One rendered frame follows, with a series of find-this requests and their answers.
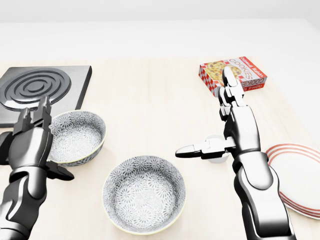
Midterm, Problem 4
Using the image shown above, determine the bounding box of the patterned grey white bowl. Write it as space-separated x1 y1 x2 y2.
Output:
46 110 107 168
101 154 187 235

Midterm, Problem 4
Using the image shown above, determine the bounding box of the white plate with red rings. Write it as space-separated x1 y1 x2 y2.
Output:
264 142 320 221

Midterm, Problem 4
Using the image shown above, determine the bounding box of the flat dark stove plate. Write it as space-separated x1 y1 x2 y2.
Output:
0 65 93 129

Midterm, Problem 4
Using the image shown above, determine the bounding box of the small white ramekin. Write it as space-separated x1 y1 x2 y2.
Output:
204 134 230 165

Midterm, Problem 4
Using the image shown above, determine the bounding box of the red white cookie box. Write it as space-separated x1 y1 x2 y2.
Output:
199 56 268 98

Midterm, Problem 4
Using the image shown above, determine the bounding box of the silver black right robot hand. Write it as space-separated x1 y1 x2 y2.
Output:
175 66 262 159

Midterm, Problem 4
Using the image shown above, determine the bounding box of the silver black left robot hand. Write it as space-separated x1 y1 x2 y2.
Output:
6 95 75 181

